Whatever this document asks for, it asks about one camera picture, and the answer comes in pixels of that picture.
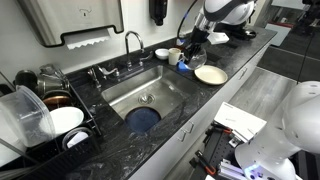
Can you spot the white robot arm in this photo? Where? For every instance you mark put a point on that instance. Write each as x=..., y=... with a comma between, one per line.
x=230, y=12

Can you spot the small white bowl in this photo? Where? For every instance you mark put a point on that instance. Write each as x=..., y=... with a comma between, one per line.
x=162, y=53

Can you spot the cream ceramic mug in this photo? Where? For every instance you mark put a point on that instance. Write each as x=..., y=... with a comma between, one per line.
x=174, y=55

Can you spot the cream white plate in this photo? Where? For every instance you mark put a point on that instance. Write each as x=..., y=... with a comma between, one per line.
x=211, y=75

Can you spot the white plate in rack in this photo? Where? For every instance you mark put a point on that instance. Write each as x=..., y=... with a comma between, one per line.
x=63, y=120

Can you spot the chrome side sprayer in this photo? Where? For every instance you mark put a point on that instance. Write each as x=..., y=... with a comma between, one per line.
x=92, y=74

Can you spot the steel pot in rack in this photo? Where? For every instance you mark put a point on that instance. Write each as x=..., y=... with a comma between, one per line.
x=51, y=78

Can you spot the blue sponge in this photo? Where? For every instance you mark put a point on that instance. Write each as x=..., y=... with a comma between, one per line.
x=181, y=67

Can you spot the red handled clamp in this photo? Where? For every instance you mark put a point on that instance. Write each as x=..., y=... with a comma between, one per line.
x=208, y=168

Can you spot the clear glass bowl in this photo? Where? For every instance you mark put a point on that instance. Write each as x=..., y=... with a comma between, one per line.
x=199, y=58

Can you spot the black dish rack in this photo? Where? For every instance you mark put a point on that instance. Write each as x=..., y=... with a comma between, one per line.
x=12, y=139

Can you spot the dark blue plate in sink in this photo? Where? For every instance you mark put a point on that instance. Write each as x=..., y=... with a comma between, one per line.
x=141, y=119

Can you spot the round container with lid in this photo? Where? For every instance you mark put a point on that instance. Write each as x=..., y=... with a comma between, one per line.
x=75, y=136

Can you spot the clear plastic container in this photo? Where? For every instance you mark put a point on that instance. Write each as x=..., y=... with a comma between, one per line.
x=27, y=116

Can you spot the white paper booklet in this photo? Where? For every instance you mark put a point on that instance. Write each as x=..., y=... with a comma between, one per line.
x=244, y=124

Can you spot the black soap dispenser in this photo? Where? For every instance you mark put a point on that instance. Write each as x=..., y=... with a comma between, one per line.
x=158, y=10

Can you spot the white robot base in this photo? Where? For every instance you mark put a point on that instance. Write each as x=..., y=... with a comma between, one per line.
x=294, y=126

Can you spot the stainless steel sink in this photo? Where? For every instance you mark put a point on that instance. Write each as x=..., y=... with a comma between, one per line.
x=159, y=88

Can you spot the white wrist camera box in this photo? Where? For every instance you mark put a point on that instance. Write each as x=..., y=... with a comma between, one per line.
x=218, y=38

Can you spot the paper towel dispenser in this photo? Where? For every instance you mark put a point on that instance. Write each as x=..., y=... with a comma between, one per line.
x=52, y=20

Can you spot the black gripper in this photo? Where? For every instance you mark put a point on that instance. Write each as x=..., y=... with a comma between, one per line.
x=198, y=37

